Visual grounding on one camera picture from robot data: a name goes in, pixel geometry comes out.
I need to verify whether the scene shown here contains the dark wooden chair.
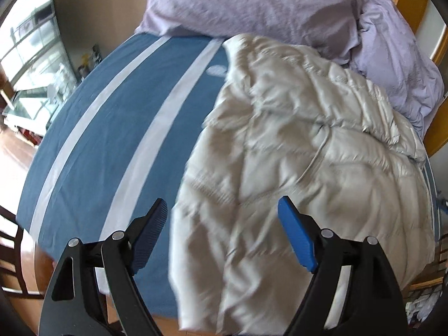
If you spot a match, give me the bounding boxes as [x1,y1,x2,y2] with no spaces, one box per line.
[0,205,36,296]

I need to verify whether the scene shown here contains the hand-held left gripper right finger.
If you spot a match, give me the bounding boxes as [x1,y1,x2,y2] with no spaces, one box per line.
[277,196,410,336]

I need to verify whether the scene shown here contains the blue striped bed sheet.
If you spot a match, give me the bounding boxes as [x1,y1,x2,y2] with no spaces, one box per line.
[16,33,438,319]

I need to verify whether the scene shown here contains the patterned cloth pile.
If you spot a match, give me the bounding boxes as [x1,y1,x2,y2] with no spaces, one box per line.
[406,283,443,326]

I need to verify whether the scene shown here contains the large lavender pillow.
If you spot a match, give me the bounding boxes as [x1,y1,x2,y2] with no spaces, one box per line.
[135,0,363,65]

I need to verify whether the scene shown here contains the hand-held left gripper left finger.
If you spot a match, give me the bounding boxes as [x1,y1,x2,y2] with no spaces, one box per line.
[37,198,169,336]

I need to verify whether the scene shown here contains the large glass window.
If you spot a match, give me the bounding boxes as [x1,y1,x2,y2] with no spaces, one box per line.
[0,0,78,130]

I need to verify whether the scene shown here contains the white puffer jacket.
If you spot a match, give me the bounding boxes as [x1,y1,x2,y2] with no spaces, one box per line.
[168,33,436,335]

